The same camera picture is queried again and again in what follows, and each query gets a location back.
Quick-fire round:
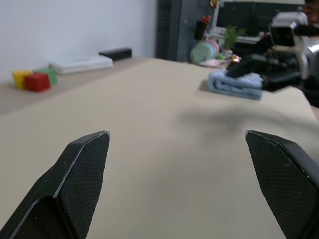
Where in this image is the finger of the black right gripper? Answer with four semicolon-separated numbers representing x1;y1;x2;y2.
226;61;261;79
261;71;303;92

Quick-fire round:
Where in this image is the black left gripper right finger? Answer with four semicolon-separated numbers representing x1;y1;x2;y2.
245;129;319;239

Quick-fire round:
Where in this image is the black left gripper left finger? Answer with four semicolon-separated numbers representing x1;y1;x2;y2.
0;130;111;239

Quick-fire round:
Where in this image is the fluffy two-sided towel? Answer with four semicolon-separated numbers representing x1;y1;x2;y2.
207;69;264;101

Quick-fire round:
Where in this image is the pink cloth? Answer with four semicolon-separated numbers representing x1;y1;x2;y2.
198;58;229;69

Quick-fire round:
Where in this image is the pink plate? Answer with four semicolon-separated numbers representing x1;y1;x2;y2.
211;41;222;57

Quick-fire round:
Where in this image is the small green potted plant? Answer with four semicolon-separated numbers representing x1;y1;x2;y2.
221;24;247;59

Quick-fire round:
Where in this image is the mint green plate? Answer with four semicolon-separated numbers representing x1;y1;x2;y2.
190;42;215;66

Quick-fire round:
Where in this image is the black upright speaker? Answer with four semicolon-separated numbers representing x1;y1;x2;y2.
193;20;206;41

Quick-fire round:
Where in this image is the dark grey partition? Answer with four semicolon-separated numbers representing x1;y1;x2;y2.
155;0;220;62

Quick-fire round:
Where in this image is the red cube block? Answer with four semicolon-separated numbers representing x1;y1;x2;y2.
23;72;52;93

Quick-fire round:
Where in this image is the green cube block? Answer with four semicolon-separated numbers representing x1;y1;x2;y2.
33;67;58;86

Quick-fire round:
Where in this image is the flat white tray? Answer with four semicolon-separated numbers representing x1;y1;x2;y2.
48;55;114;76

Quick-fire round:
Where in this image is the yellow cube block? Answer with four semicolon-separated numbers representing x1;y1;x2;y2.
11;69;32;90

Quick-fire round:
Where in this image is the long black box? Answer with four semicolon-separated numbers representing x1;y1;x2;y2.
98;47;133;62

